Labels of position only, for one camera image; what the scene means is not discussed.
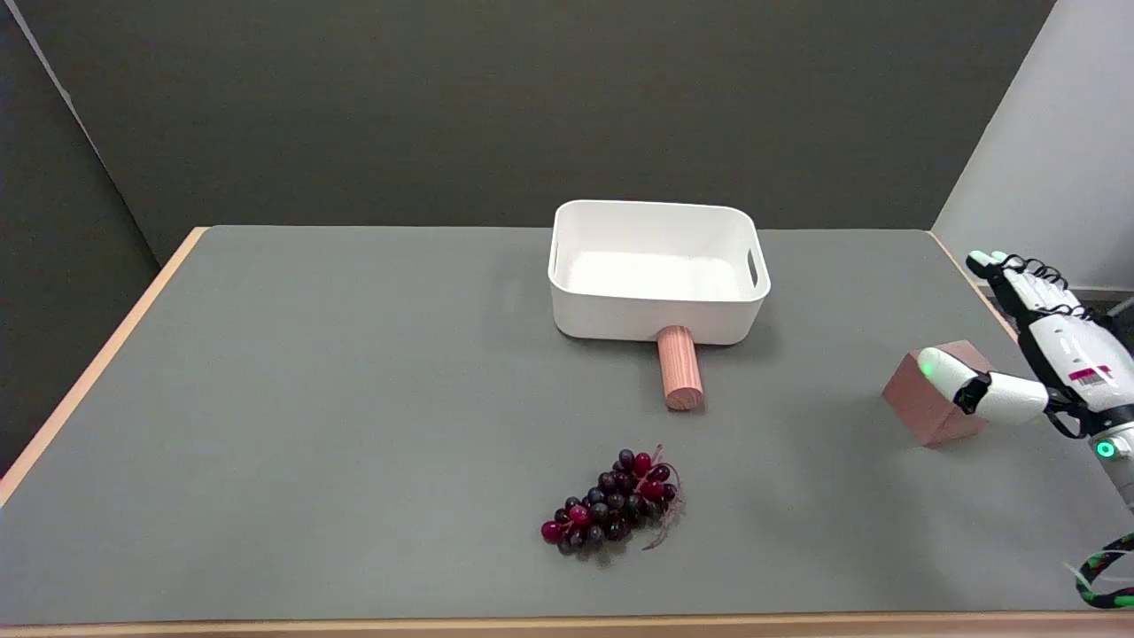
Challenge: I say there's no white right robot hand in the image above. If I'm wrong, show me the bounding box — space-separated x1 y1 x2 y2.
917 251 1134 440

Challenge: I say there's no white plastic bin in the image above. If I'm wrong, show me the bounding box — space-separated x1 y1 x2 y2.
548 199 772 346

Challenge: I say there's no wooden cube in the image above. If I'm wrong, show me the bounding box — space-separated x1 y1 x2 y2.
882 340 998 447

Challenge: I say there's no grey table mat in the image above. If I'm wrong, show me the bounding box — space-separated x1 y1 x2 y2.
0 225 1134 626

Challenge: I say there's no black green braided cable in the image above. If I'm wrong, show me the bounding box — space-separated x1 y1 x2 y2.
1074 532 1134 610

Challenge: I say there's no wooden cylinder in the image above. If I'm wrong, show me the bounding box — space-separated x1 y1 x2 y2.
656 325 705 412

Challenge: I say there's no dark red grape bunch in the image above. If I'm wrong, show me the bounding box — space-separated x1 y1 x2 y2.
540 445 685 556

